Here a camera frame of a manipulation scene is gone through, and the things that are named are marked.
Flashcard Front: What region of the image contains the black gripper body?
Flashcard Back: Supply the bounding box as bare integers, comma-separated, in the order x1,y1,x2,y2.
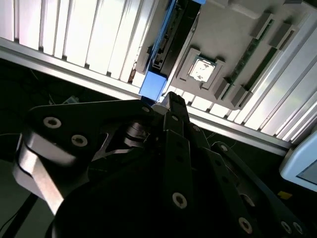
51,119,236,238

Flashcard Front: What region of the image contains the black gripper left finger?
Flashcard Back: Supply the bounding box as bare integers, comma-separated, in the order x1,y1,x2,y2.
13,91,196,216

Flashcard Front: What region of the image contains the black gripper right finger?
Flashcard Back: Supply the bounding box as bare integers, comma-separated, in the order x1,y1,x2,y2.
177,94,310,238

